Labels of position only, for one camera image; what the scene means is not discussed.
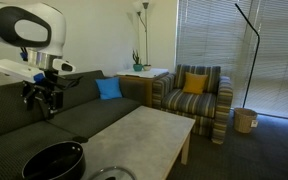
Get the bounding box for white window blinds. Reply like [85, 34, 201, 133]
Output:
[176, 0, 288, 122]

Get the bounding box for plant in teal pot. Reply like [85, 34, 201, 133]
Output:
[132, 49, 144, 73]

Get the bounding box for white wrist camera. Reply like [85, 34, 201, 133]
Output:
[51, 58, 77, 74]

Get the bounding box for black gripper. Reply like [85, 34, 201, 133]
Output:
[21, 69, 65, 120]

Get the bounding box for dark grey fabric sofa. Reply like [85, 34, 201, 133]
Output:
[0, 69, 148, 180]

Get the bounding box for blue square cushion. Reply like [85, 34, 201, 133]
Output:
[95, 77, 123, 101]

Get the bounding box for silver two-head floor lamp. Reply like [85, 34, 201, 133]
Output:
[132, 0, 151, 68]

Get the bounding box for white wrist camera mount plate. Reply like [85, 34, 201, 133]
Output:
[0, 58, 47, 84]

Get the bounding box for round glass pot lid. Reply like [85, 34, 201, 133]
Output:
[87, 165, 138, 180]

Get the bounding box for striped fabric armchair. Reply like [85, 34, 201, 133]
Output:
[151, 64, 234, 146]

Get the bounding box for black cooking pot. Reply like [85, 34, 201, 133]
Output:
[21, 135, 89, 180]

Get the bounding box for black bent floor lamp pole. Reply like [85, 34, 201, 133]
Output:
[234, 3, 261, 110]

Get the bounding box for beige wicker waste basket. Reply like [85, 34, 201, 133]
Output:
[233, 107, 259, 135]

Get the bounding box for wooden side table white top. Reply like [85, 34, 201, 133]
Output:
[115, 68, 170, 108]

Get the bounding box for yellow square cushion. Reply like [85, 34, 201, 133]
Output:
[182, 72, 209, 96]

